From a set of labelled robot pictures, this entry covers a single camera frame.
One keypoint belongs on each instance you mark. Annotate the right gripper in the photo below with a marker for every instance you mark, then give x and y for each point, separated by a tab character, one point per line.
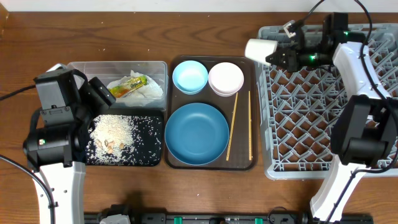
292	57

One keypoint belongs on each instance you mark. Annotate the cream white cup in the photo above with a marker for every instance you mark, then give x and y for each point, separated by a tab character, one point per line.
258	49

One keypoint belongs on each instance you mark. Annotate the pink bowl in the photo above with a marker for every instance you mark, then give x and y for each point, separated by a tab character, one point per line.
225	79

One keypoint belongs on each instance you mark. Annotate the wooden chopstick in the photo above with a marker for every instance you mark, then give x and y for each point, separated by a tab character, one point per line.
232	127
249	127

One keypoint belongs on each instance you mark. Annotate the dark blue plate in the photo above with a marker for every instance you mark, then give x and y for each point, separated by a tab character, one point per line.
197	134

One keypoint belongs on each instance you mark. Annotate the white napkin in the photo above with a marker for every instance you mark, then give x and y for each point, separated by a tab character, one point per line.
149	90

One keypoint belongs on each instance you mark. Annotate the yellow green snack wrapper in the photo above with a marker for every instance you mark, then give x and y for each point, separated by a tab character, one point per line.
128	86

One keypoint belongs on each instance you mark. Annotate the white rice leftovers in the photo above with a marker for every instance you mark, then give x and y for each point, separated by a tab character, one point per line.
115	137

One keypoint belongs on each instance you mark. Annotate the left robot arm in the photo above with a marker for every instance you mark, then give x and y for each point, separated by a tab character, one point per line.
58	137

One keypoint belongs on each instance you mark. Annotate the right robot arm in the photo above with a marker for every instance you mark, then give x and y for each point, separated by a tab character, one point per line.
366	129

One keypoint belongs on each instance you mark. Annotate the grey dishwasher rack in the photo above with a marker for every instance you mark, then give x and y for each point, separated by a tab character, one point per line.
299	109

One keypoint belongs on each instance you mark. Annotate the clear plastic waste bin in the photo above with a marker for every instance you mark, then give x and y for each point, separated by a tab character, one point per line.
109	71

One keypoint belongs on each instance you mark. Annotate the black waste tray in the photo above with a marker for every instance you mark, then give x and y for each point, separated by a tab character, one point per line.
149	140

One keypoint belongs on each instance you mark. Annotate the dark brown serving tray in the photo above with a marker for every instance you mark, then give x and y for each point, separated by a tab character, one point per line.
238	159

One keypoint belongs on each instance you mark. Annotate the light blue bowl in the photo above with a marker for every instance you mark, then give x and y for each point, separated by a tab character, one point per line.
190	77

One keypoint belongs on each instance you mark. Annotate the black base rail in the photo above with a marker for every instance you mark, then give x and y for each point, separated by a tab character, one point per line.
278	215

